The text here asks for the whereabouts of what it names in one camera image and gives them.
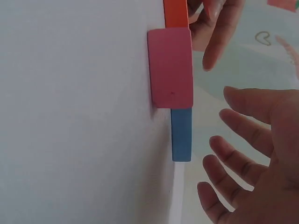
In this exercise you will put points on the pink block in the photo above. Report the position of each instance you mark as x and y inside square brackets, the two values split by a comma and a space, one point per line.
[171, 67]

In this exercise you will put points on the blue block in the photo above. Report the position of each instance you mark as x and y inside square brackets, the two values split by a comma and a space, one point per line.
[181, 135]

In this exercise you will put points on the person's left fingers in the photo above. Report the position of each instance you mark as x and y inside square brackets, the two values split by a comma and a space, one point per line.
[219, 39]

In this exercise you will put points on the orange block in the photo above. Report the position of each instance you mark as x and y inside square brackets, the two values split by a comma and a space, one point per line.
[176, 14]

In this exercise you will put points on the person's left hand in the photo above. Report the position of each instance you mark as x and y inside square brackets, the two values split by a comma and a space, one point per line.
[224, 30]

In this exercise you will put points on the person's right hand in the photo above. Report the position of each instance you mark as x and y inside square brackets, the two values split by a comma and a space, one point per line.
[280, 168]

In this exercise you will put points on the person's right thumb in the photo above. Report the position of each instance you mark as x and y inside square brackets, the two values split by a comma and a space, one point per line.
[250, 102]

